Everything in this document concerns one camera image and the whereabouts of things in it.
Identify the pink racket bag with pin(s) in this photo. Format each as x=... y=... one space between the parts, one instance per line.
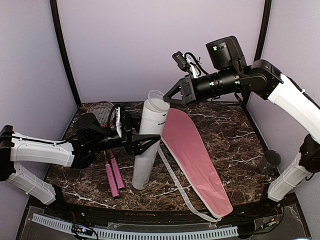
x=182 y=139

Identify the white shuttlecock tube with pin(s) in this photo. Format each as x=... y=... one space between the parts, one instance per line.
x=152 y=122

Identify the grey slotted cable duct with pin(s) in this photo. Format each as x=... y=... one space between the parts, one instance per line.
x=102 y=233

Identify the black left corner post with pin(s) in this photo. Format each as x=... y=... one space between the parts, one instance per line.
x=63 y=51

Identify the black front rail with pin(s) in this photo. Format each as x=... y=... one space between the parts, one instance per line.
x=242 y=214

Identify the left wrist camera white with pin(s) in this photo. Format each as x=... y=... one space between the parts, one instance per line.
x=117 y=120

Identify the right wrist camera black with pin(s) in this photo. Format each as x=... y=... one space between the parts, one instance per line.
x=187 y=62

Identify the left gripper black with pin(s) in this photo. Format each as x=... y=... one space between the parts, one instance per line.
x=132 y=143

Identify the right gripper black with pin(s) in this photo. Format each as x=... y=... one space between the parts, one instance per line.
x=187 y=89

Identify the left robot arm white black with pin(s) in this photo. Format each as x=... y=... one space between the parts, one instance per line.
x=77 y=152

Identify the clear plastic tube lid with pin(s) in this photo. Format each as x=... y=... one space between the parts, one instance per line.
x=156 y=100

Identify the black corner post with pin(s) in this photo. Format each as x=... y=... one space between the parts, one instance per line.
x=263 y=29
x=63 y=51

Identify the black right corner post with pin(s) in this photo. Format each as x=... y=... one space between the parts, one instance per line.
x=263 y=29

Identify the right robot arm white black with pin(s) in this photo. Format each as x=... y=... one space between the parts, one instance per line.
x=265 y=80

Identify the red badminton racket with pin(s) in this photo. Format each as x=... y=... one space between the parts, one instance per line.
x=95 y=109

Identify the white pink badminton racket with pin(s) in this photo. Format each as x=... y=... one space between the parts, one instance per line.
x=116 y=175

